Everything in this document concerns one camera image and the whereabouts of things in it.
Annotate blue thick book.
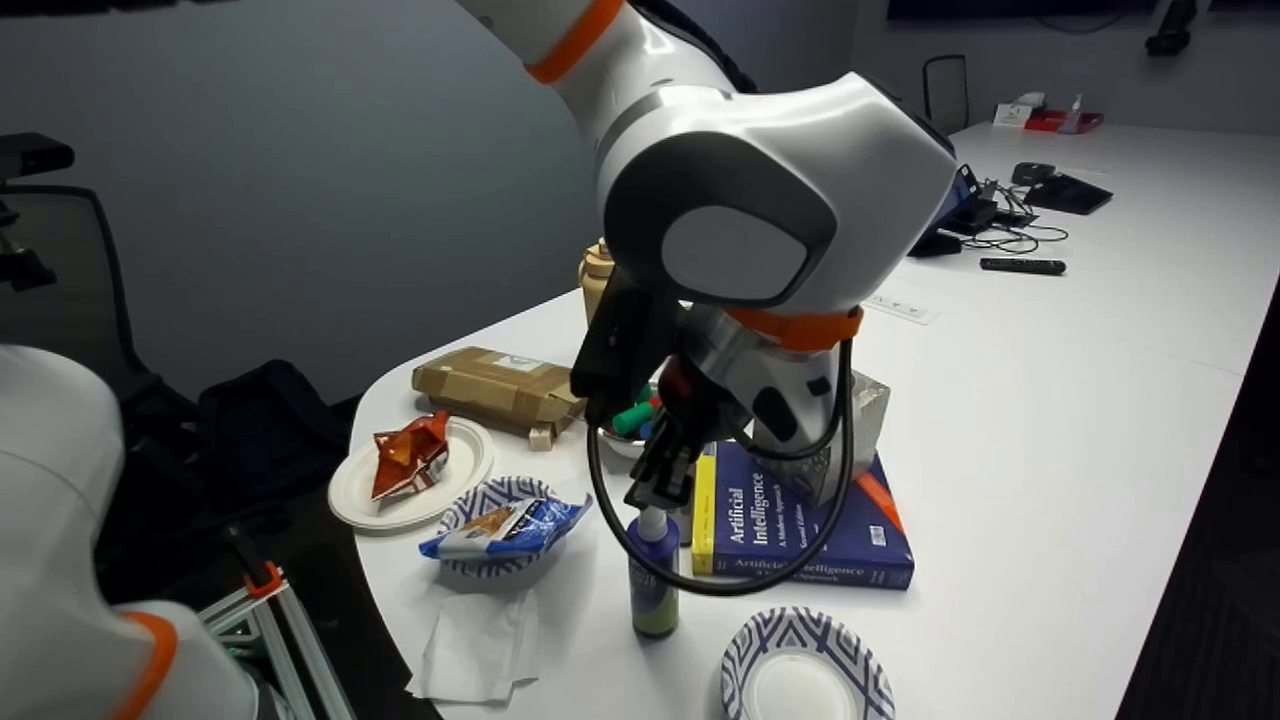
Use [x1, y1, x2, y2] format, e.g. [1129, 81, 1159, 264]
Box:
[686, 446, 916, 594]

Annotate blue cookie bag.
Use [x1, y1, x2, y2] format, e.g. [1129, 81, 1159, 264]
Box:
[419, 497, 584, 564]

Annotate blue patterned plate with snack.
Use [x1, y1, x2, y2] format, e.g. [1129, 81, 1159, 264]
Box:
[419, 476, 580, 575]

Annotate grey tissue box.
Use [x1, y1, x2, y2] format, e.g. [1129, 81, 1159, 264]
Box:
[821, 373, 890, 493]

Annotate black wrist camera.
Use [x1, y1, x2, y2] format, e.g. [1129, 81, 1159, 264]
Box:
[572, 270, 680, 423]

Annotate long cardboard box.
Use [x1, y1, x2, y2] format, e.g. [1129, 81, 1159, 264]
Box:
[413, 350, 584, 436]

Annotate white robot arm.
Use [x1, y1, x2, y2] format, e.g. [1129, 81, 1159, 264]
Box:
[0, 0, 950, 720]

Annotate white paper napkin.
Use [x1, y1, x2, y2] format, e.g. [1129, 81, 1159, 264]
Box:
[409, 580, 541, 704]

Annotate red object far table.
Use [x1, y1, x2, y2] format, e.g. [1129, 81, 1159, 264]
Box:
[1023, 99, 1104, 138]

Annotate red chip bag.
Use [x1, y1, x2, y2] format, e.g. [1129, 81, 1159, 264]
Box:
[372, 412, 447, 504]

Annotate white bowl with blocks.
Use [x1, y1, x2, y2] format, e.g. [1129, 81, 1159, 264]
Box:
[604, 399, 664, 459]

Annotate clear plastic lid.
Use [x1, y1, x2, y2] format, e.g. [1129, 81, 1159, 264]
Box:
[633, 510, 677, 544]

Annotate black remote control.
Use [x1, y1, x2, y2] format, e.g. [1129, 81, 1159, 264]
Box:
[979, 258, 1066, 277]

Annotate black office chair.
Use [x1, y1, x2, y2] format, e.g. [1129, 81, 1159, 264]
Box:
[922, 53, 969, 133]

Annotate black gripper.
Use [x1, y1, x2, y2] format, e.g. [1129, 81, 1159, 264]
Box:
[623, 318, 857, 511]

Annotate blue spray bottle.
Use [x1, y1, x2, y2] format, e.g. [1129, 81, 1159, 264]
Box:
[627, 523, 680, 640]

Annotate tan water bottle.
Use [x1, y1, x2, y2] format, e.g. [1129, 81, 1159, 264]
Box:
[576, 239, 617, 318]

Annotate white tissue box far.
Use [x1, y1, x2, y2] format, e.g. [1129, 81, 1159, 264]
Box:
[991, 93, 1046, 129]

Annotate black tablet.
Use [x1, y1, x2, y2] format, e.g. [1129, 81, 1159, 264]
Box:
[1026, 178, 1111, 215]

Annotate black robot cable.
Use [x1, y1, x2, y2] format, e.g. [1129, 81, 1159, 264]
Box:
[584, 338, 858, 600]

